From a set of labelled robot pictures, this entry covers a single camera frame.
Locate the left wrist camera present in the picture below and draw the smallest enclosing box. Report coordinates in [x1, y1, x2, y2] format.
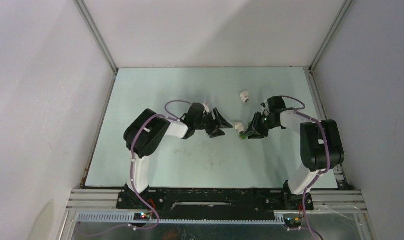
[202, 101, 210, 114]

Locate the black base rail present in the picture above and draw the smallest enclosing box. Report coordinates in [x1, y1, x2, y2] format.
[116, 186, 314, 220]

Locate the white elbow fitting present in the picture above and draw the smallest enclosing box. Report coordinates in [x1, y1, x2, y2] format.
[233, 122, 245, 135]
[239, 90, 250, 103]

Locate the grey cable duct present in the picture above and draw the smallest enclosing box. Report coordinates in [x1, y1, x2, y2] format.
[76, 211, 284, 225]

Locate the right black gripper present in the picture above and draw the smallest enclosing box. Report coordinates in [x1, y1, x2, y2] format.
[244, 111, 278, 139]

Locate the green plastic faucet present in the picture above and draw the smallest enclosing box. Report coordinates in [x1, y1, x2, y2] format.
[239, 132, 248, 140]

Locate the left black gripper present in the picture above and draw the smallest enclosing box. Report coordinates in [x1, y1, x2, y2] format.
[194, 107, 232, 138]

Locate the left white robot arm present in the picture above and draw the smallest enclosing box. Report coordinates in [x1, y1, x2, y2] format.
[123, 102, 233, 208]

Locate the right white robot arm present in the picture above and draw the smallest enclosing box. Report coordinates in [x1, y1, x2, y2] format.
[239, 95, 345, 209]

